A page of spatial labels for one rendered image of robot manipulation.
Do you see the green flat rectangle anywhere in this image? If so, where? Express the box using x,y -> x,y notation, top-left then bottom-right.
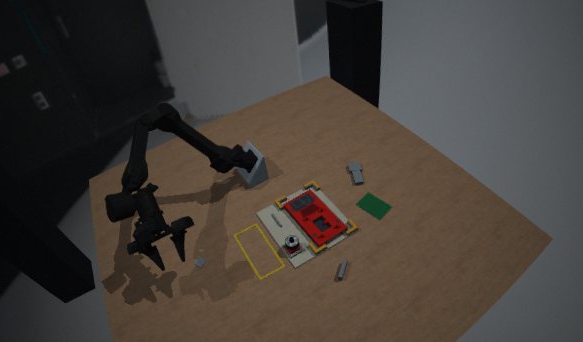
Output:
356,193 -> 392,220

